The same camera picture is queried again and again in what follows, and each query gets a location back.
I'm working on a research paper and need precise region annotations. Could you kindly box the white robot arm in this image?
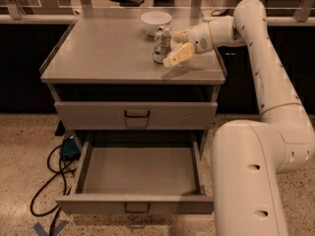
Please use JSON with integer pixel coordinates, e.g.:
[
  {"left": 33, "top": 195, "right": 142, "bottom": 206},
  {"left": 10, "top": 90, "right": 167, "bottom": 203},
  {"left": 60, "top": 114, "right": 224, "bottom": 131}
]
[{"left": 163, "top": 0, "right": 315, "bottom": 236}]

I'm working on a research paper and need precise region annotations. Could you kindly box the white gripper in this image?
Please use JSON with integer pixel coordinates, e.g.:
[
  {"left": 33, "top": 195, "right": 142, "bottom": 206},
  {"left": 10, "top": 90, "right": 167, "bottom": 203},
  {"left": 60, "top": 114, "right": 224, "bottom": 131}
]
[{"left": 163, "top": 16, "right": 233, "bottom": 68}]

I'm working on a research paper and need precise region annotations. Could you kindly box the grey drawer cabinet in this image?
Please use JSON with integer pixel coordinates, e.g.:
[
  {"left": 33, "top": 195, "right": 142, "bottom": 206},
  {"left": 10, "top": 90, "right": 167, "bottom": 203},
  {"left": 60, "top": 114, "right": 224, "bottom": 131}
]
[{"left": 38, "top": 7, "right": 227, "bottom": 214}]

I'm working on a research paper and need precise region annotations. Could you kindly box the black office chair seat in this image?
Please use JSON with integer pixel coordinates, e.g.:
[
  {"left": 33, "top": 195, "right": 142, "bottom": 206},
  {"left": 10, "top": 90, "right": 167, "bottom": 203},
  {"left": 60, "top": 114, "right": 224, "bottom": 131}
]
[{"left": 109, "top": 0, "right": 145, "bottom": 7}]

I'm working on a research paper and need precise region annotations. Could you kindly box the black floor cable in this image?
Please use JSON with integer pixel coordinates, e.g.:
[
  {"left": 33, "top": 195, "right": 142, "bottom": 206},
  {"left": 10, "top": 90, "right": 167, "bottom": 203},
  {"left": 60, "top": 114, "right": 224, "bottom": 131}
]
[{"left": 30, "top": 144, "right": 78, "bottom": 236}]

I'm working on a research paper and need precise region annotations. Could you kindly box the blue power box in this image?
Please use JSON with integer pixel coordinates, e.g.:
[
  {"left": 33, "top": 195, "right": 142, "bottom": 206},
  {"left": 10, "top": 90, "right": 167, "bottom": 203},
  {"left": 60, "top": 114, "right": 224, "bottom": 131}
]
[{"left": 60, "top": 138, "right": 81, "bottom": 160}]

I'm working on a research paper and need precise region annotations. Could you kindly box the white ceramic bowl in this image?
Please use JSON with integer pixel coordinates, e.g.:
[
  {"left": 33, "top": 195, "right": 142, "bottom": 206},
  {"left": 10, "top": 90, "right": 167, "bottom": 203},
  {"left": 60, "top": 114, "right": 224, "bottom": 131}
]
[{"left": 141, "top": 11, "right": 172, "bottom": 35}]

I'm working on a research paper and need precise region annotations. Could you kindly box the closed grey upper drawer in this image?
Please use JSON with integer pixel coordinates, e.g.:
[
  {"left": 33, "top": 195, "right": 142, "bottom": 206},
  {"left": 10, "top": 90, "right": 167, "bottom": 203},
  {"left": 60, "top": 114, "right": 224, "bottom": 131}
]
[{"left": 55, "top": 101, "right": 218, "bottom": 130}]

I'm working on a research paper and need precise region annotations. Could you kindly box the silver green 7up can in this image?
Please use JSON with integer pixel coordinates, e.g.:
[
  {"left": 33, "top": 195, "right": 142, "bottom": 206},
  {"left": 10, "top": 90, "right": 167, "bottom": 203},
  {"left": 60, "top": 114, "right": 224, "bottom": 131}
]
[{"left": 153, "top": 26, "right": 172, "bottom": 64}]

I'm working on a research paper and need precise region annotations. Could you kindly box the open grey middle drawer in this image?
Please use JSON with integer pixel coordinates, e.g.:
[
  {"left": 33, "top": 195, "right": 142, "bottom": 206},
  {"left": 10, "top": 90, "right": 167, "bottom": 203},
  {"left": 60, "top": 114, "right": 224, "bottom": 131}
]
[{"left": 56, "top": 142, "right": 214, "bottom": 214}]

